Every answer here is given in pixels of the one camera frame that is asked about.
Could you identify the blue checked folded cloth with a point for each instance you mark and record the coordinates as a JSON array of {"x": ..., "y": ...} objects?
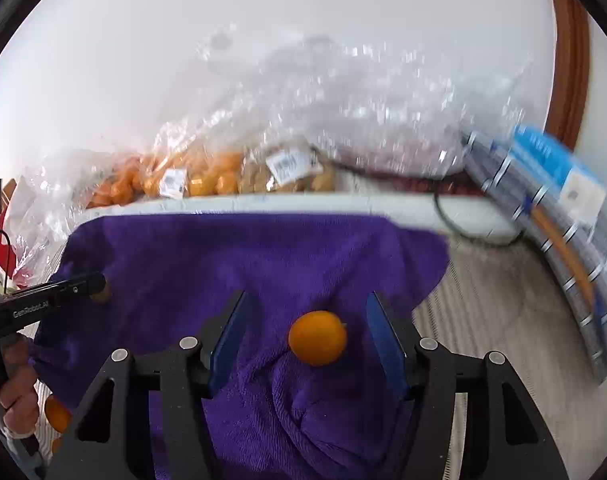
[{"x": 577, "y": 254}]

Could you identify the clear plastic bags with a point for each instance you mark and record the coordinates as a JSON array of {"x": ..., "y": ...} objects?
[{"x": 374, "y": 108}]

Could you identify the blue white box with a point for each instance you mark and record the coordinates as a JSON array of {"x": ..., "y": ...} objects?
[{"x": 580, "y": 193}]

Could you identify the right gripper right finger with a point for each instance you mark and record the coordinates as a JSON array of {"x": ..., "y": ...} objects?
[{"x": 506, "y": 436}]

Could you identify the bag of oranges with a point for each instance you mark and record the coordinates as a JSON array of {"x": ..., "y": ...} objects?
[{"x": 193, "y": 172}]

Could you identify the brown wooden door frame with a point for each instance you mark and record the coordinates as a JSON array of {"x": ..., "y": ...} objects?
[{"x": 571, "y": 72}]

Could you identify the striped quilted mattress cover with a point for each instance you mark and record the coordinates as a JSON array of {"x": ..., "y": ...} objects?
[{"x": 507, "y": 300}]

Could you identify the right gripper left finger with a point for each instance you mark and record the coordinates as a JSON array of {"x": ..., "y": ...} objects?
[{"x": 110, "y": 434}]

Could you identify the person's left hand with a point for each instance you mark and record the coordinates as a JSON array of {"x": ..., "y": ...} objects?
[{"x": 17, "y": 395}]

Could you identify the bag of brown nuts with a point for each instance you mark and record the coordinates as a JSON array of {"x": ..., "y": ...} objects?
[{"x": 290, "y": 167}]

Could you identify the purple towel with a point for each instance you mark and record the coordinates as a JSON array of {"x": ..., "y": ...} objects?
[{"x": 276, "y": 418}]

